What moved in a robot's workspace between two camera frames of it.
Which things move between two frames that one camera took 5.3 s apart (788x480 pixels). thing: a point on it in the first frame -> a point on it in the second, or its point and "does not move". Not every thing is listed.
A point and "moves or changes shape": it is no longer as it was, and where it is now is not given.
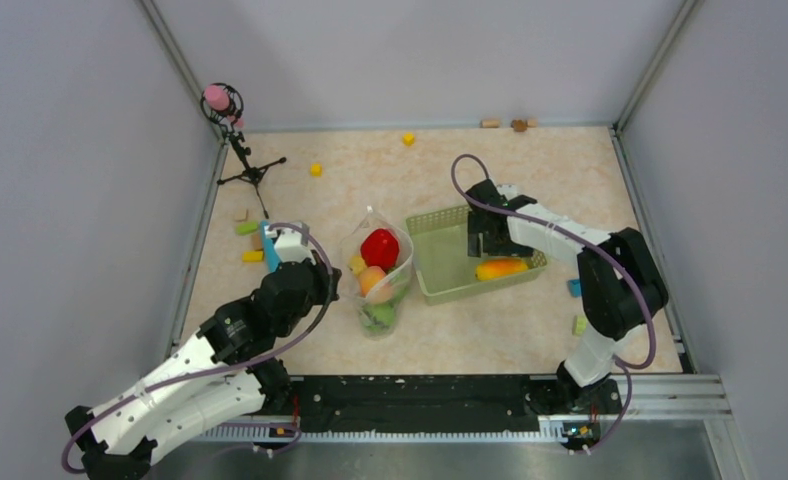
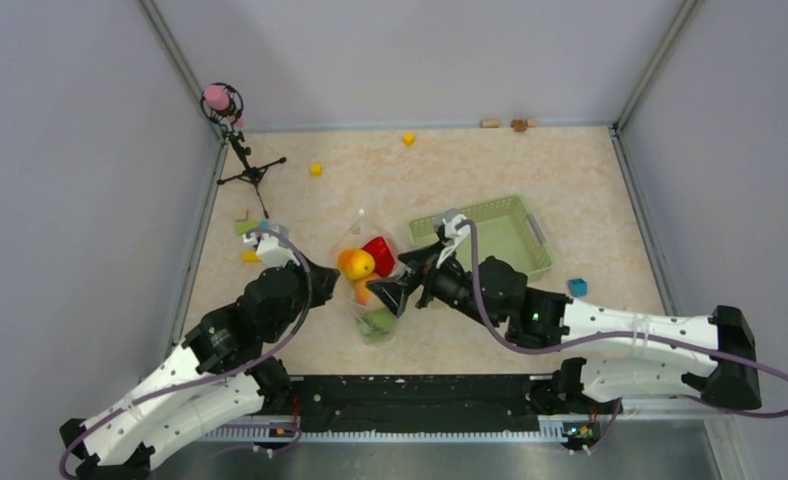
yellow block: [253, 256] does not move
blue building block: [575, 287] does not move
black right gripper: [477, 248] -> [396, 290]
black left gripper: [323, 276] does not move
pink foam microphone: [217, 97] does not move
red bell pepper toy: [380, 248] moves or changes shape
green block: [247, 228] does not move
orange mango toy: [490, 269] moves or changes shape
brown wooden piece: [518, 125] does not move
